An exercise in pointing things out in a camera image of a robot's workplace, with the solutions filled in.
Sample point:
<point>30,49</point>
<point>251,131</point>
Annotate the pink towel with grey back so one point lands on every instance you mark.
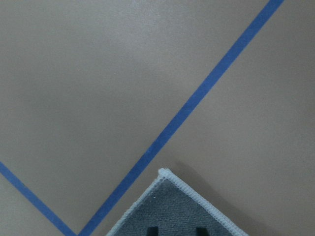
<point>176,209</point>

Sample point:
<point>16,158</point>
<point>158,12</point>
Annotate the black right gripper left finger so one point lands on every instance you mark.
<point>152,231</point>

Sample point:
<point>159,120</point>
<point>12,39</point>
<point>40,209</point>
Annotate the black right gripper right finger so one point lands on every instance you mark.
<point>200,231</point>

